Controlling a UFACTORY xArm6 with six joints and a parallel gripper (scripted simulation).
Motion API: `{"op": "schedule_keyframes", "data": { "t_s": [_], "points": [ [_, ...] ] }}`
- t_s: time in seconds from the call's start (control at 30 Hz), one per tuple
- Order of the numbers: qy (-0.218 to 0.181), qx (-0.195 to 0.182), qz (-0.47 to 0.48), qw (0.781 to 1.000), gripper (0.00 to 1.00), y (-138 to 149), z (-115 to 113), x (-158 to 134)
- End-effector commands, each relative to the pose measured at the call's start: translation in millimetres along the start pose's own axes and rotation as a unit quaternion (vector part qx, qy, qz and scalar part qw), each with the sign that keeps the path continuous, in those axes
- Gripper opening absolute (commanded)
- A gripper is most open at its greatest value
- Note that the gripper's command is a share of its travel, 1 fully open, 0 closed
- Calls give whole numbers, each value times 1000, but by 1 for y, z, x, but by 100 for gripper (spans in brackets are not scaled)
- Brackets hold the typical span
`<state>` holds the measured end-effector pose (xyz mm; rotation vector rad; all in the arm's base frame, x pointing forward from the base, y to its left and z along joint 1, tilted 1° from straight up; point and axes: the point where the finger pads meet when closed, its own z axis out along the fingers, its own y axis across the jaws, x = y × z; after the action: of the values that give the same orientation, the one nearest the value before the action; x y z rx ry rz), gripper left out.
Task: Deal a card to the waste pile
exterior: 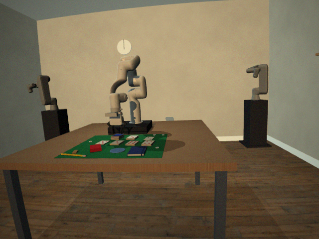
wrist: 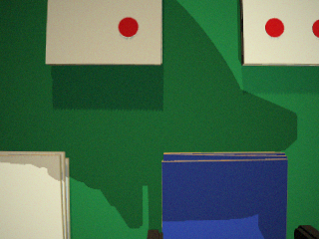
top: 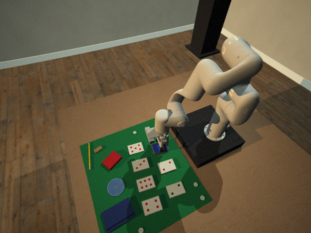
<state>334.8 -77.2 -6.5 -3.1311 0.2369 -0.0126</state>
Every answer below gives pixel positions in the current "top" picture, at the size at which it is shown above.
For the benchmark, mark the blue round disc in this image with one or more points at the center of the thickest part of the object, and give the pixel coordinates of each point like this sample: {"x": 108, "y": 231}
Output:
{"x": 115, "y": 187}

